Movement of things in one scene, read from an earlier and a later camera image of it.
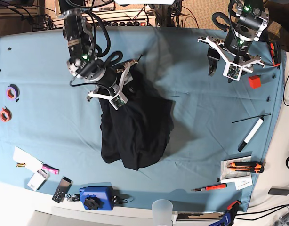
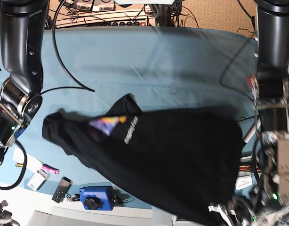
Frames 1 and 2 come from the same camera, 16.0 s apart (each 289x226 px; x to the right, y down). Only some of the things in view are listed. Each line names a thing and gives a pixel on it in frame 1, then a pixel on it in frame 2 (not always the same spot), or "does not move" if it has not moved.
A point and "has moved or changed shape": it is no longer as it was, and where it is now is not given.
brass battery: x=20 y=165 does not move
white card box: x=38 y=180 does not move
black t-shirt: x=137 y=133 has moved or changed shape
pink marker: x=50 y=169 does not move
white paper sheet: x=31 y=162 does not move
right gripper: x=236 y=47 → x=237 y=212
